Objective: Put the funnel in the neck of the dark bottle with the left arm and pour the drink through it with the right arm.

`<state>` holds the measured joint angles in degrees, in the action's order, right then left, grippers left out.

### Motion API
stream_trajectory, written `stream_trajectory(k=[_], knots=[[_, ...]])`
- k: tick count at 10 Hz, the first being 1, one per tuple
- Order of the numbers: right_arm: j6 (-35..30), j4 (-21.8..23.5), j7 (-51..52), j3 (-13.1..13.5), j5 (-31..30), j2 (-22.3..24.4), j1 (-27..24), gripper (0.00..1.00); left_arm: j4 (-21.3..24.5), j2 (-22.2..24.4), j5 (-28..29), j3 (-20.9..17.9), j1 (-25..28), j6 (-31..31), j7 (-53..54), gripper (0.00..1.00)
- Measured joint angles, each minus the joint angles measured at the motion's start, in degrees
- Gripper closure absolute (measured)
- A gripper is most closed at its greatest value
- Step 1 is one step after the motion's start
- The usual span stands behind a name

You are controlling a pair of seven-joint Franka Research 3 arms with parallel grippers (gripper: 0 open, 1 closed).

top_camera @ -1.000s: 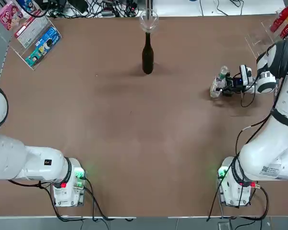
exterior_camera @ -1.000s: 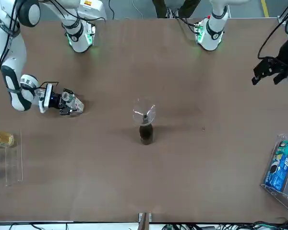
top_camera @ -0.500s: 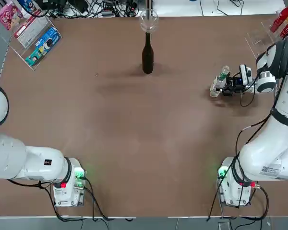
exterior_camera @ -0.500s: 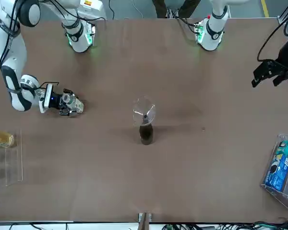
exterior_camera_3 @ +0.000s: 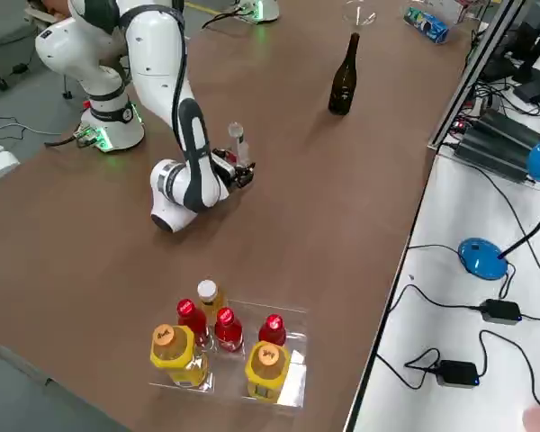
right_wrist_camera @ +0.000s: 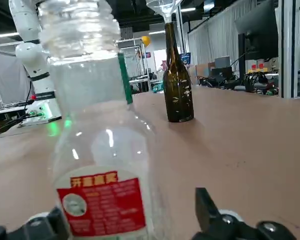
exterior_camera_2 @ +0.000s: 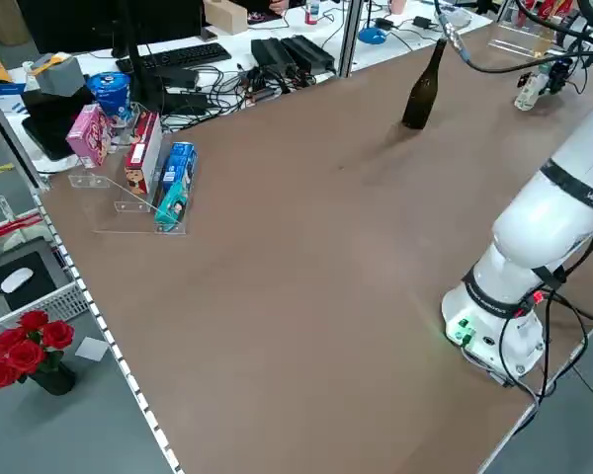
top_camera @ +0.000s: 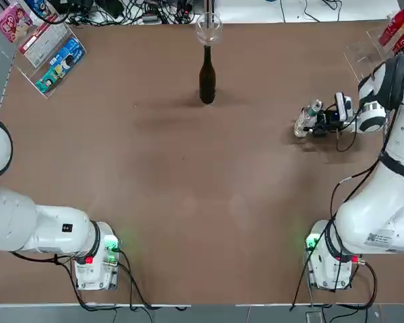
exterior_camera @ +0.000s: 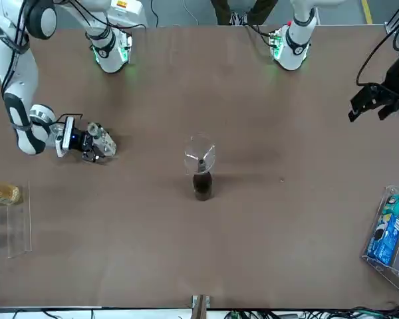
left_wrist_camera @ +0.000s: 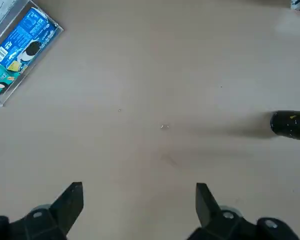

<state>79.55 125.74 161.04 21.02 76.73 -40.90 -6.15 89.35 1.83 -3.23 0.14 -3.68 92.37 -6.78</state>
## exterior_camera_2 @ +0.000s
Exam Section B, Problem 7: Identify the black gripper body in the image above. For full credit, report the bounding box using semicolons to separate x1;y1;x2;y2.
547;57;575;96

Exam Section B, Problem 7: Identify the clear plastic water bottle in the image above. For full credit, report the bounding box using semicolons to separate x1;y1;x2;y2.
512;71;551;113

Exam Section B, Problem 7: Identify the dark glass bottle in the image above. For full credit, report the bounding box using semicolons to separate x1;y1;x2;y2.
401;38;449;131

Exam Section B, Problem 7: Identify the clear acrylic drinks shelf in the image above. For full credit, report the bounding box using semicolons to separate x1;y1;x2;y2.
487;22;562;58

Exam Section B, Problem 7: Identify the black power brick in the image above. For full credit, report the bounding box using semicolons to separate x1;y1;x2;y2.
250;37;297;75
280;35;337;73

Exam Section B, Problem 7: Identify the brown cardboard box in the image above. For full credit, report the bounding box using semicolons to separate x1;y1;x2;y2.
203;0;249;36

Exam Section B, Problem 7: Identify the black keyboard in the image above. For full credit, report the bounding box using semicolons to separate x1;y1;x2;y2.
115;41;233;76

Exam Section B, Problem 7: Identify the blue cookie packet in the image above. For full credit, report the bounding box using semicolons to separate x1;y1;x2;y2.
159;141;199;195

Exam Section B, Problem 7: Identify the teal snack packet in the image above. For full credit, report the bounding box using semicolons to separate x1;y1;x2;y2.
152;178;196;224

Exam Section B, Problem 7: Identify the red cookie box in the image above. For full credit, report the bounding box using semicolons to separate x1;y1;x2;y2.
123;112;164;196

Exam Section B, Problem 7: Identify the blue snack canister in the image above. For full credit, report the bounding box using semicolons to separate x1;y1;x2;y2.
86;71;133;128

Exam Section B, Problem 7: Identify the clear acrylic snack shelf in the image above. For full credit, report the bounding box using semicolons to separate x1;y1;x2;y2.
67;101;189;237

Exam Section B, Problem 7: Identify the pink snack box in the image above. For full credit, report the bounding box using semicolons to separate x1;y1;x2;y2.
64;103;114;170

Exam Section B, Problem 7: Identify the black monitor with stand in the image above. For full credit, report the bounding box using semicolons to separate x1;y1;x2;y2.
17;0;205;108

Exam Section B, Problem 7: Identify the grey box yellow lid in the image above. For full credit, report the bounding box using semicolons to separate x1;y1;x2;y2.
31;52;88;99

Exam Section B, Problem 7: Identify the black flat device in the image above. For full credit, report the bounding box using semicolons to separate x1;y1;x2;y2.
20;87;100;162

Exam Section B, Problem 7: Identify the white paper sheet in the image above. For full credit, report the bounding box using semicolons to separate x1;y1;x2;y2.
73;336;110;362

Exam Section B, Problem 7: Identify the blue flat box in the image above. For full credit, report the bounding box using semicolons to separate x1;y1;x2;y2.
0;80;30;99

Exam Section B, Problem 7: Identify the black mouse pad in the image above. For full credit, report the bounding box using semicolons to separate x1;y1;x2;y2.
0;250;59;312

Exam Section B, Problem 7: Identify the white computer mouse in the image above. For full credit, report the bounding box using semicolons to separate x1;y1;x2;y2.
0;267;35;294

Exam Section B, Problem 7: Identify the dark flower vase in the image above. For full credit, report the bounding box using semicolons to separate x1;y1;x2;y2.
27;362;78;397

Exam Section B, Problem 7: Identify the red rose bouquet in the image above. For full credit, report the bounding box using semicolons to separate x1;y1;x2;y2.
0;309;76;391

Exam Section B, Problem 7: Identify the aluminium frame post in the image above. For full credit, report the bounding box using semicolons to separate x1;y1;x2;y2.
338;0;366;79

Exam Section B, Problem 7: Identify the black foot cable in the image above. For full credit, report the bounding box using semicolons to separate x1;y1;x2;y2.
498;288;593;411

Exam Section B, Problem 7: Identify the aluminium frame rail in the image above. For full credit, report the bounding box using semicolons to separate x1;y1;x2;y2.
0;78;53;193

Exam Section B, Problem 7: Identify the white wire basket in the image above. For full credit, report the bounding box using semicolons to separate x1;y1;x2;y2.
0;206;91;327

